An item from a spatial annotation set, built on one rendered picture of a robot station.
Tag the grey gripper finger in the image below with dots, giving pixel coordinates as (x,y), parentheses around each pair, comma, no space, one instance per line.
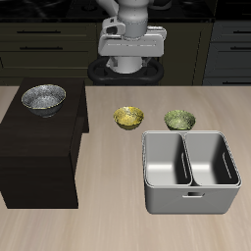
(113,61)
(147,60)

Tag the flat black base plate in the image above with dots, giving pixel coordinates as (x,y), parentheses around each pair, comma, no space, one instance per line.
(98,73)

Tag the dark wooden cabinet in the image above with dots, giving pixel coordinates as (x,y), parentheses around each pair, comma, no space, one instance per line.
(39,153)

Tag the black bowl with gold rim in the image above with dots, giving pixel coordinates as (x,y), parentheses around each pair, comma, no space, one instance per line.
(43,99)

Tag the grey kitchen cupboard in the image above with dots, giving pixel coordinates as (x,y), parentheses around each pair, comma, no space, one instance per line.
(228,65)

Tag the green bowl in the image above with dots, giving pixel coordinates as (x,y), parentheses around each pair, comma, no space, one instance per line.
(179,119)

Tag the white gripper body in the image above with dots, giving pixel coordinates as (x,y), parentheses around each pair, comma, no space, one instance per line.
(134,46)

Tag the dark kitchen cupboards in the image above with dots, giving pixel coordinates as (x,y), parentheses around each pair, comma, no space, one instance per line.
(49,65)

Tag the black kitchen countertop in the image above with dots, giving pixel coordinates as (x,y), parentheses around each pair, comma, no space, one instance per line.
(49,11)

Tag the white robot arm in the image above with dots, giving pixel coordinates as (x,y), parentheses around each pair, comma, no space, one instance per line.
(132,18)

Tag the white two-bin basket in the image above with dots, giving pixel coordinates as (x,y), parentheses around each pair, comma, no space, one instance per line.
(192,197)

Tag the yellow bowl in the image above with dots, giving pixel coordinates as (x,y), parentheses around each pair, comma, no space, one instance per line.
(128,117)

